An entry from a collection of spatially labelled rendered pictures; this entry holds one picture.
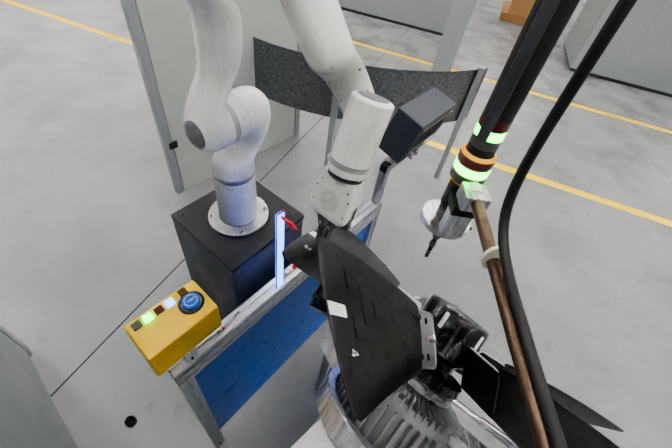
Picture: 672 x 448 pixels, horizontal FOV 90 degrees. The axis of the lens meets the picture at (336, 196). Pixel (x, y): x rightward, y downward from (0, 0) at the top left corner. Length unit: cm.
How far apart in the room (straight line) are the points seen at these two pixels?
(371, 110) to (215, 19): 36
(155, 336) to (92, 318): 141
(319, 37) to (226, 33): 25
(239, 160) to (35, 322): 163
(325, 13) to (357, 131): 19
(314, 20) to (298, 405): 163
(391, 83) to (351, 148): 172
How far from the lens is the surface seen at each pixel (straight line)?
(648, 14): 664
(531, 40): 37
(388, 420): 66
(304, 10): 60
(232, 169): 95
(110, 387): 203
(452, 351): 67
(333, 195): 69
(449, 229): 48
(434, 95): 135
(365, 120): 61
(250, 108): 90
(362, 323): 46
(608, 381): 255
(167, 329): 83
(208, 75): 82
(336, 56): 60
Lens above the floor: 179
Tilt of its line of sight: 43 degrees down
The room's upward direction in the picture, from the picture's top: 10 degrees clockwise
